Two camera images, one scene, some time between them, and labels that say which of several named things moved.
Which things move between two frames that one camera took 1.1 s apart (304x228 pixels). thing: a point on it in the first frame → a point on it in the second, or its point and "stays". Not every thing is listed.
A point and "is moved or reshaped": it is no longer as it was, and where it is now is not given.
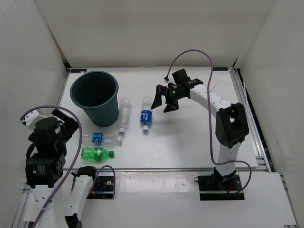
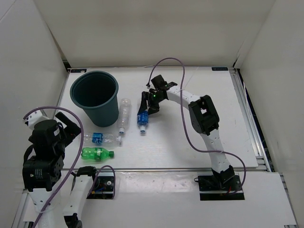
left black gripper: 70,123 stays
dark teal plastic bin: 96,92 stays
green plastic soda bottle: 96,153 stays
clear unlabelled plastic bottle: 124,115 stays
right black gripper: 162,90 → 153,108
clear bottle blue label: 146,113 is moved or reshaped
